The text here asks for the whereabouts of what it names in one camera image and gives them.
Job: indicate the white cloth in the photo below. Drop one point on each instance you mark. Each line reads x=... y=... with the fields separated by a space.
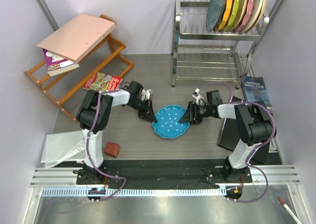
x=61 y=147

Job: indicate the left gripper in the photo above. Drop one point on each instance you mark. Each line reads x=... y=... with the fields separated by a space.
x=149 y=115

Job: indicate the cream blue rimmed plate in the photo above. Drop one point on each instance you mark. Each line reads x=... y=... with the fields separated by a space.
x=257 y=6

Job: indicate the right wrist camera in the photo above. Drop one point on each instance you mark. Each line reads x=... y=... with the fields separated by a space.
x=196 y=95

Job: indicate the orange dotted plate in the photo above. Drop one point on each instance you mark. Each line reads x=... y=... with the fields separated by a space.
x=226 y=15

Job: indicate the green dotted plate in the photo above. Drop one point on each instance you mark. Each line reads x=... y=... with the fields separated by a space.
x=233 y=14

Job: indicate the black box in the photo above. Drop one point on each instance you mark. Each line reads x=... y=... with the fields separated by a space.
x=230 y=137

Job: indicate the red white marker pen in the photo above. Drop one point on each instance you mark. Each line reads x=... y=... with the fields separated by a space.
x=291 y=213

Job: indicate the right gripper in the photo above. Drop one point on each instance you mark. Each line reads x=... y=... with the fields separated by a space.
x=189 y=116

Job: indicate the pink dotted plate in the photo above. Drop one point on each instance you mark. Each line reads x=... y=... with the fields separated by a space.
x=246 y=17

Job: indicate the pink folder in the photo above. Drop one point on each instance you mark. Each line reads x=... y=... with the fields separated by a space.
x=78 y=37

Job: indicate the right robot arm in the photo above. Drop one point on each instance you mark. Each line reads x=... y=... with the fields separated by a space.
x=255 y=127

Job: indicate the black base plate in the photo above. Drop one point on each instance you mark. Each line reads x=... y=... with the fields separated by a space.
x=160 y=174

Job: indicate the red comic book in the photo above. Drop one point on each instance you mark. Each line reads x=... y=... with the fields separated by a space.
x=102 y=82

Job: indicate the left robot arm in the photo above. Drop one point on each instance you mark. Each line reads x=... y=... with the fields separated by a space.
x=95 y=110

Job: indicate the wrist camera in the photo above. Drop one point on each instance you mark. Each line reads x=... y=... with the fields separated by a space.
x=145 y=94
x=196 y=95

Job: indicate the blue dotted plate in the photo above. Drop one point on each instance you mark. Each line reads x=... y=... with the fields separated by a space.
x=168 y=125

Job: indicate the wooden rack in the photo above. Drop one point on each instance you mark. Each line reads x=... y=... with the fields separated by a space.
x=47 y=82

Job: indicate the purple white book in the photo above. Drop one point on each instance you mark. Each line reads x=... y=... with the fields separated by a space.
x=56 y=64

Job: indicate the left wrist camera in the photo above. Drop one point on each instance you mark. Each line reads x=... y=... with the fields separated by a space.
x=145 y=94

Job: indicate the cream floral plate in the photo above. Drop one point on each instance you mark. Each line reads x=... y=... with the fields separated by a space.
x=240 y=14

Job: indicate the metal dish rack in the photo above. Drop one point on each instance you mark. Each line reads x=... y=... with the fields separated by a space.
x=209 y=56

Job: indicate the dark blue paperback book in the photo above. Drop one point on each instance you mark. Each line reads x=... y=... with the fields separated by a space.
x=254 y=90

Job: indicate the brown square block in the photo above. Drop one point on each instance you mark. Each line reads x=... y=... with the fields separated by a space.
x=111 y=149

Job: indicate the dark blue-grey plate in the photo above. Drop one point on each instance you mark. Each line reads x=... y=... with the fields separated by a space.
x=214 y=14

